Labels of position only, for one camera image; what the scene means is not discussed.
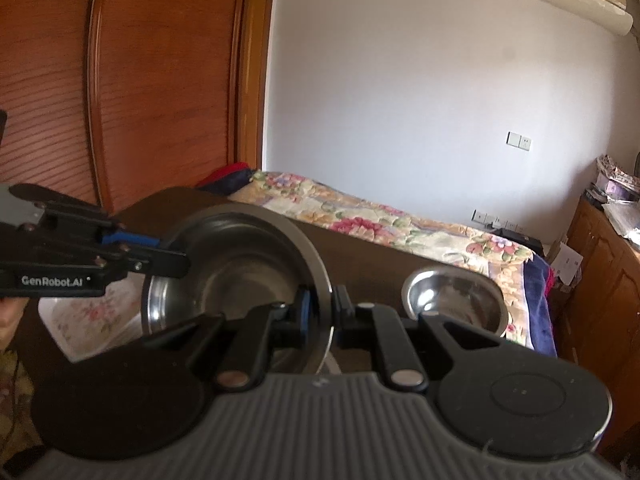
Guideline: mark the wooden wardrobe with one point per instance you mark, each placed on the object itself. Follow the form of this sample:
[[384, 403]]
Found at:
[[125, 85]]

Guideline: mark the black box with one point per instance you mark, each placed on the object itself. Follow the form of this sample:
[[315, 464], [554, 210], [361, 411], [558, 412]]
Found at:
[[517, 240]]

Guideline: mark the patterned folded cloth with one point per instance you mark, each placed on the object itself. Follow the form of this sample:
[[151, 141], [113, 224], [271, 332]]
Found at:
[[615, 170]]

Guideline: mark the red and navy blanket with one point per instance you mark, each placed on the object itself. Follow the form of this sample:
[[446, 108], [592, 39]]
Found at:
[[225, 177]]

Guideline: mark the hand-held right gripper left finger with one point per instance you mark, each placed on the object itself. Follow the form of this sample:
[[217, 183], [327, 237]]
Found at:
[[306, 315]]

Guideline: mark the person's left hand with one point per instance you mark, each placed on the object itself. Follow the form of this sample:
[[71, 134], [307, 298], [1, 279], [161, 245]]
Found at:
[[10, 320]]

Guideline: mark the floral bedspread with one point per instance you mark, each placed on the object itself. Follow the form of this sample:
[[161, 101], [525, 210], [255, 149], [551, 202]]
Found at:
[[375, 225]]

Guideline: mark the floral patterned clothing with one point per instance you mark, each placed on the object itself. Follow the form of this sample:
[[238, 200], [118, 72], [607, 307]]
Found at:
[[29, 400]]

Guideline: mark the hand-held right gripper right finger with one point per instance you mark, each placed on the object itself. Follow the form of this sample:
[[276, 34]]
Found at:
[[342, 320]]

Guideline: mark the stainless steel bowl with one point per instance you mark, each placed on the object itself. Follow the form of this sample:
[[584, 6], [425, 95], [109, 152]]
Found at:
[[225, 270], [450, 300]]

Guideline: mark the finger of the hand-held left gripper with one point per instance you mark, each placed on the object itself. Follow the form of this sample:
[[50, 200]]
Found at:
[[165, 264], [130, 238]]

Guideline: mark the white floral square plate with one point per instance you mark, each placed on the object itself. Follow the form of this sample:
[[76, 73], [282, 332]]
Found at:
[[90, 320]]

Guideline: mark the dark stack of books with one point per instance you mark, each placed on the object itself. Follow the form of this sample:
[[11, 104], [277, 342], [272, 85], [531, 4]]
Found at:
[[596, 198]]

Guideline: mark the row of white wall sockets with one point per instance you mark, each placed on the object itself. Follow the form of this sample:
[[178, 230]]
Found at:
[[497, 221]]

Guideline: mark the white wall switch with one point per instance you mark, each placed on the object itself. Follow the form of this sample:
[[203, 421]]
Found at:
[[518, 140]]

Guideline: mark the white paper box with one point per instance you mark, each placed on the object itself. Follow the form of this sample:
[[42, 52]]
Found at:
[[565, 262]]

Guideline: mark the purple box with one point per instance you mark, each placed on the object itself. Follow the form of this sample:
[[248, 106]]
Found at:
[[615, 190]]

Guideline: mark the clear plastic bag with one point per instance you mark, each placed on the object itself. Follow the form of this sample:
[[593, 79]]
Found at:
[[625, 222]]

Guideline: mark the wooden cabinet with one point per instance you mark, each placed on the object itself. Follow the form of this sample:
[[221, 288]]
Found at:
[[600, 285]]

